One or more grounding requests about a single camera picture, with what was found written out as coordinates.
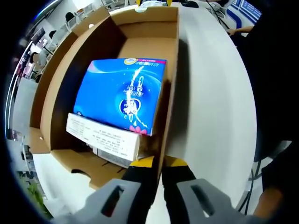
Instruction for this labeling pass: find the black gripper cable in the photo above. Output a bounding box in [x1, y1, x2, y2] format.
[240, 161, 260, 214]

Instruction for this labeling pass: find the person in black shirt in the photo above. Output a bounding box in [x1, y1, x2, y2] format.
[233, 0, 299, 210]

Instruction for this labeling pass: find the soft wet wipes pack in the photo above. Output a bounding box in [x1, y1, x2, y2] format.
[136, 1, 169, 13]

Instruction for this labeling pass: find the white bottle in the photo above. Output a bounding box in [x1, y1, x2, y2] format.
[90, 146, 133, 168]

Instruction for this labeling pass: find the brown cardboard shoe box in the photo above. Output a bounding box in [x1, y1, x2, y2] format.
[29, 6, 180, 191]

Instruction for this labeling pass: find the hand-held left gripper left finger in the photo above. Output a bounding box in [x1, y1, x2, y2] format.
[50, 155, 156, 224]

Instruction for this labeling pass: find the blue soft tissue pack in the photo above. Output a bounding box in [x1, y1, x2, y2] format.
[72, 57, 168, 136]

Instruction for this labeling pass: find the black computer mouse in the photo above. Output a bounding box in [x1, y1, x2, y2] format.
[181, 0, 199, 8]

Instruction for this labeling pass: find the blue framed wall board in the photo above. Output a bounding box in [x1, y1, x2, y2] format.
[228, 0, 262, 26]

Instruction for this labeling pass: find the small hanging screen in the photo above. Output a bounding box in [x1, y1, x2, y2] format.
[31, 28, 46, 42]

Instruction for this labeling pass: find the white printed carton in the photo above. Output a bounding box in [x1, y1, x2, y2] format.
[65, 112, 141, 161]

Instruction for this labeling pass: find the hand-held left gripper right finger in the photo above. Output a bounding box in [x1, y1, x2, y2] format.
[161, 155, 267, 224]

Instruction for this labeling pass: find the potted green plant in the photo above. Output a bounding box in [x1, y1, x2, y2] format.
[20, 177, 51, 217]

